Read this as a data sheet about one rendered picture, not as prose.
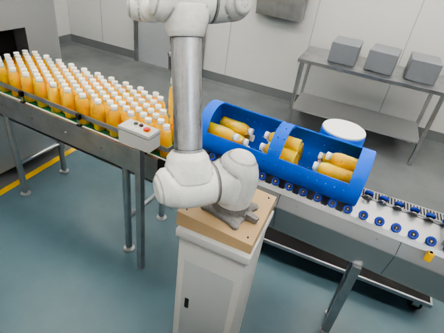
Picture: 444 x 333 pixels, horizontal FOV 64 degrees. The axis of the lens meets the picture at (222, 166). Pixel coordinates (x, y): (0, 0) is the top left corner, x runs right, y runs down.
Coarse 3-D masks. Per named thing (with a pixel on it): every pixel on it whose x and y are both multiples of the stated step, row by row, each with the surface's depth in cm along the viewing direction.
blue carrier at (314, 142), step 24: (216, 120) 204; (240, 120) 203; (264, 120) 194; (216, 144) 185; (312, 144) 189; (336, 144) 181; (264, 168) 179; (288, 168) 171; (312, 168) 191; (360, 168) 158; (336, 192) 165; (360, 192) 159
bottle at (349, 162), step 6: (330, 156) 171; (336, 156) 169; (342, 156) 169; (348, 156) 169; (336, 162) 169; (342, 162) 168; (348, 162) 167; (354, 162) 166; (348, 168) 168; (354, 168) 167
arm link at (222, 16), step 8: (224, 0) 110; (232, 0) 108; (240, 0) 109; (248, 0) 110; (224, 8) 111; (232, 8) 110; (240, 8) 110; (248, 8) 111; (216, 16) 112; (224, 16) 113; (232, 16) 112; (240, 16) 112
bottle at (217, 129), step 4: (212, 124) 190; (216, 124) 190; (208, 128) 189; (212, 128) 189; (216, 128) 188; (220, 128) 187; (224, 128) 187; (228, 128) 187; (208, 132) 191; (212, 132) 189; (216, 132) 188; (220, 132) 187; (224, 132) 186; (228, 132) 186; (232, 132) 186; (220, 136) 188; (224, 136) 187; (228, 136) 186; (232, 136) 186
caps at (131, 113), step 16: (0, 64) 234; (32, 64) 241; (48, 64) 247; (48, 80) 222; (64, 80) 224; (80, 80) 229; (112, 80) 237; (80, 96) 211; (96, 96) 212; (128, 96) 219; (160, 96) 221; (128, 112) 198
